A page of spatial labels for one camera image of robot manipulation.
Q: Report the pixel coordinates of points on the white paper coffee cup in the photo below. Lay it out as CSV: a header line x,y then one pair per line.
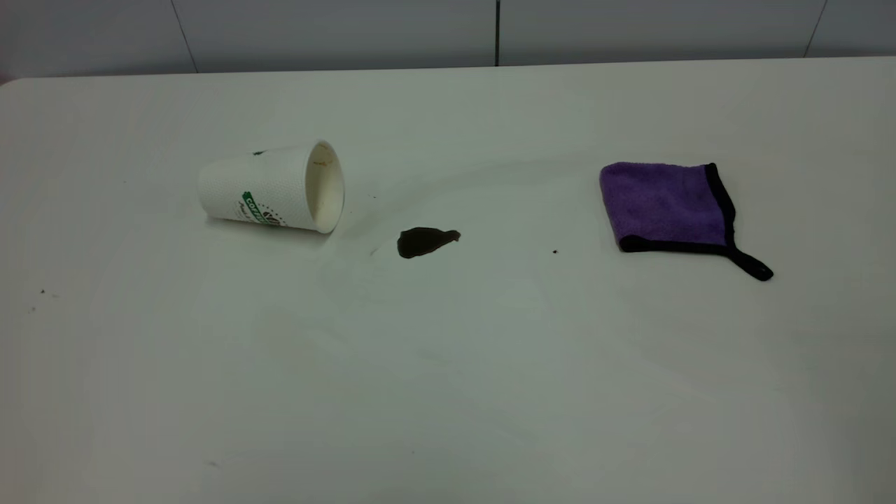
x,y
273,185

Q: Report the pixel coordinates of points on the purple microfiber cloth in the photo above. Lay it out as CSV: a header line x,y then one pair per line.
x,y
658,203

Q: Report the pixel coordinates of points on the dark brown coffee spill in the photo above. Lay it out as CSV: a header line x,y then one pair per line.
x,y
420,242

